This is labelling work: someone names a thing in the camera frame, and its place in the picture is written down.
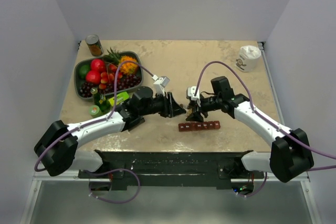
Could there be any red apple upper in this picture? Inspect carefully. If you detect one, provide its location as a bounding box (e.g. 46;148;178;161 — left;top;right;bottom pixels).
90;59;106;73

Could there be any red apple lower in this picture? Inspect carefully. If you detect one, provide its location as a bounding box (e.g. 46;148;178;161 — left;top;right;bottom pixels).
85;70;101;85

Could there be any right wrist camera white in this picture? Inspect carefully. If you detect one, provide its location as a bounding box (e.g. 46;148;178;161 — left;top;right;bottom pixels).
186;86;200;101

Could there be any dark grape bunch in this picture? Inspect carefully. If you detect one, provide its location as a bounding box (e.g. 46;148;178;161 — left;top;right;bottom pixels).
77;74;142;98

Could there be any white paper cup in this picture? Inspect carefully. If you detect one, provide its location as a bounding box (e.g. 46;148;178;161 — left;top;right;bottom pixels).
235;45;261;72

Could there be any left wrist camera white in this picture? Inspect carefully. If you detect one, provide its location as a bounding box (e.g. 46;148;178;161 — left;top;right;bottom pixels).
152;75;170;95

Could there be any tin can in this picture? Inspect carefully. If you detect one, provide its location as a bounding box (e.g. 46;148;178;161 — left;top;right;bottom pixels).
85;35;103;57

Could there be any red apple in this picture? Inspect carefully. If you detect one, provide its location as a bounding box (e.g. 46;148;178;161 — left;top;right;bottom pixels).
85;70;101;85
90;59;106;73

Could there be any green lime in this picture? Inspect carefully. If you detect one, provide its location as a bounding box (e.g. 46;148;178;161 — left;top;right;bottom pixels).
78;65;90;79

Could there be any green glass bottle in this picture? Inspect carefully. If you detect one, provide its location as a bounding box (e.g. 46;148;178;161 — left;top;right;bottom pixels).
90;88;111;114

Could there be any grey fruit tray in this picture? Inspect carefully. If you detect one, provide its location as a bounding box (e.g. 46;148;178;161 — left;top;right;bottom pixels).
73;50;143;101

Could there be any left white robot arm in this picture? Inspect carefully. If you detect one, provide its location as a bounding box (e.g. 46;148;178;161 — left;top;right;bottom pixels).
34;87;186;178

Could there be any small pill bottle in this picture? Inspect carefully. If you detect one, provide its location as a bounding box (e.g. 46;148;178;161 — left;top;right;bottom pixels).
185;105;194;116

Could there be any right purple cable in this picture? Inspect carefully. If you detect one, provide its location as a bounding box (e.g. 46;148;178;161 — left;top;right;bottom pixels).
196;61;336;198

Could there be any green cap bottle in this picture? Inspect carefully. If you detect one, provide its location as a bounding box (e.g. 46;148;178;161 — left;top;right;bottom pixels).
89;105;103;118

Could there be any orange spiky fruit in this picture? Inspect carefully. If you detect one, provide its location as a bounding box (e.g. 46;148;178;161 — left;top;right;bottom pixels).
119;55;138;75

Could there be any razor package box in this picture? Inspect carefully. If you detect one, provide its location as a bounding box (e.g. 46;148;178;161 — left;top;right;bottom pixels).
108;91;146;132

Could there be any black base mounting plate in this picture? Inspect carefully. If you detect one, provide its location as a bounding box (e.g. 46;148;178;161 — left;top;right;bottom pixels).
79;151;264;190

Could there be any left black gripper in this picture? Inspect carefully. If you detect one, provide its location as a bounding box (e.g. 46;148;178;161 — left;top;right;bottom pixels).
140;91;186;119

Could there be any strawberries pile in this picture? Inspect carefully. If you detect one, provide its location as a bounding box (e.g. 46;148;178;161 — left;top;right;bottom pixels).
99;63;123;90

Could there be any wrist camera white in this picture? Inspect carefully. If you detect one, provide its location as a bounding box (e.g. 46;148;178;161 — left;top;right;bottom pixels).
186;86;200;101
152;75;170;95

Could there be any red weekly pill organizer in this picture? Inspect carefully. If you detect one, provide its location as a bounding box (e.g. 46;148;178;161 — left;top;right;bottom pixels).
178;121;221;132

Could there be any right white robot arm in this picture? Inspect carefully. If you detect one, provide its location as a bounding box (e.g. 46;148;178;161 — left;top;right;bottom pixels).
186;77;314;183

